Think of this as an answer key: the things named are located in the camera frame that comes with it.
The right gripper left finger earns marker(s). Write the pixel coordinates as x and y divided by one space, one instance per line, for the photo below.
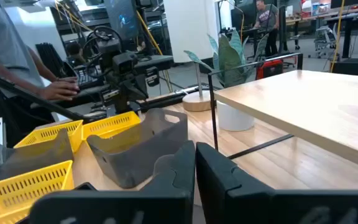
166 205

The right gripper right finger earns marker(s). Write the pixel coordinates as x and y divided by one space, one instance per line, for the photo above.
259 208

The yellow slotted plastic basket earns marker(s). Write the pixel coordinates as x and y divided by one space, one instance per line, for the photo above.
47 132
17 193
110 124

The grey translucent plastic basket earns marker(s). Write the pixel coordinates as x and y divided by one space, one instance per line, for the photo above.
42 155
129 161

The black keyboard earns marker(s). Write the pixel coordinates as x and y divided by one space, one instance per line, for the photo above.
87 79

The person's hand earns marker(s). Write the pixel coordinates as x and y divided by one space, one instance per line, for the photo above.
68 79
61 91

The dark display screen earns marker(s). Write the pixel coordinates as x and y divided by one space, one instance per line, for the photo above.
121 18

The silver lamp pole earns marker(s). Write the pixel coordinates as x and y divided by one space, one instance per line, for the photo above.
199 77

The round wooden lamp base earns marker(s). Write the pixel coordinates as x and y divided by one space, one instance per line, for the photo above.
196 102

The white cylindrical lamp shade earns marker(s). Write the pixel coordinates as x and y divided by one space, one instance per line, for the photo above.
188 31

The white plant pot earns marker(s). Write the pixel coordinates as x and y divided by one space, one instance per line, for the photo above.
233 119

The green leafy plant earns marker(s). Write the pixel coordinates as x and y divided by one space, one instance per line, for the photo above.
228 59

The person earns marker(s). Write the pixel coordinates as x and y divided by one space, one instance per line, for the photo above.
267 18
2 37

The red box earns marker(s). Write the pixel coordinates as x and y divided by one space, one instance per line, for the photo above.
269 69

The grey office chair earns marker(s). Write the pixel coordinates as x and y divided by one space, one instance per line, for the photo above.
325 37

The wooden shelf with black frame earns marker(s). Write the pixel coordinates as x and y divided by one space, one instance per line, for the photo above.
306 102

